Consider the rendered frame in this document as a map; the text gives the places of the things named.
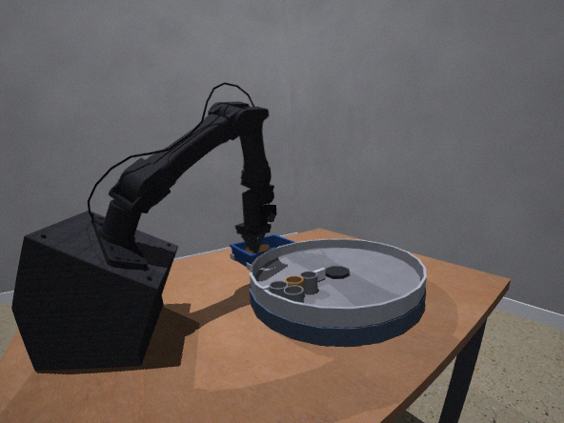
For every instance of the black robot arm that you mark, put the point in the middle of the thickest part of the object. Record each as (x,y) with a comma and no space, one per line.
(145,181)

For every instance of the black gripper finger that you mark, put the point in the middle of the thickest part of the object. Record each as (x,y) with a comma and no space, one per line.
(252,240)
(246,239)

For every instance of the blue open crate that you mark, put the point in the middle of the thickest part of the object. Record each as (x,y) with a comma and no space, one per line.
(243,257)

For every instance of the grey round turntable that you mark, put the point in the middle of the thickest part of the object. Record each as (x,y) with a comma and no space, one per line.
(374,273)

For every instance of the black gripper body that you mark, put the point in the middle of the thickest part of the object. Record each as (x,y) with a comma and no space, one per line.
(251,225)

